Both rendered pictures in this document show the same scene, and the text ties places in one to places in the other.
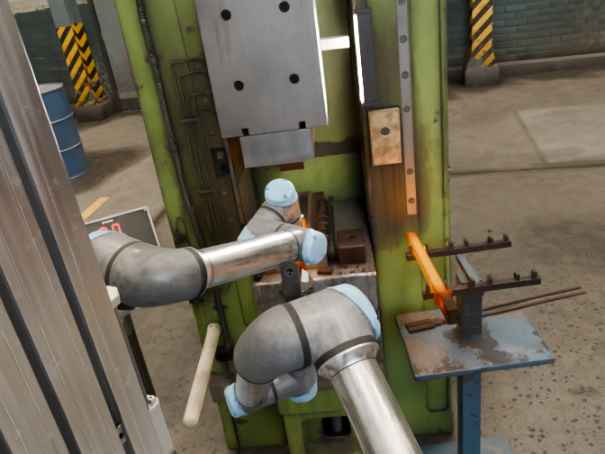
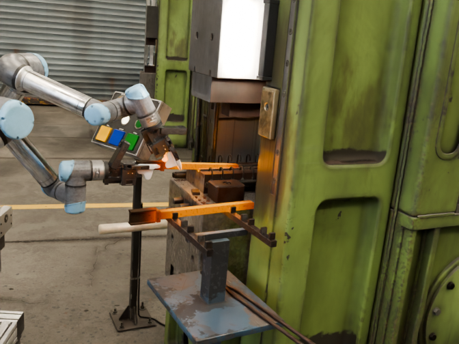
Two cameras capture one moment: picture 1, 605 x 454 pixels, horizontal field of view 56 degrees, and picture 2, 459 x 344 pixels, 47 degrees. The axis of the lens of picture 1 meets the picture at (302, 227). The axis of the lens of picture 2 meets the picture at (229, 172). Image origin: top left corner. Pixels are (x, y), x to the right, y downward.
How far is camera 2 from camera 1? 1.90 m
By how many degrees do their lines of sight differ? 56
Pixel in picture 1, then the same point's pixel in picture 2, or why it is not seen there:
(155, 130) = not seen: hidden behind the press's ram
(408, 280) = (262, 257)
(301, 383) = (64, 195)
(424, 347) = (185, 280)
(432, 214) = (283, 203)
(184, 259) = (12, 64)
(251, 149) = (194, 82)
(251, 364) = not seen: outside the picture
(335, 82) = not seen: hidden behind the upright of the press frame
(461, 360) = (173, 295)
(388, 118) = (269, 95)
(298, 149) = (206, 90)
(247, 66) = (200, 22)
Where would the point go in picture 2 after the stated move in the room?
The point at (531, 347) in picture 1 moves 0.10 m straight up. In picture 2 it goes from (206, 328) to (209, 297)
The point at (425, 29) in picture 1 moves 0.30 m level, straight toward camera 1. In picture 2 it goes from (303, 26) to (209, 18)
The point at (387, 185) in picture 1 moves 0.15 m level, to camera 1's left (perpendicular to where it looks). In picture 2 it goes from (266, 158) to (244, 148)
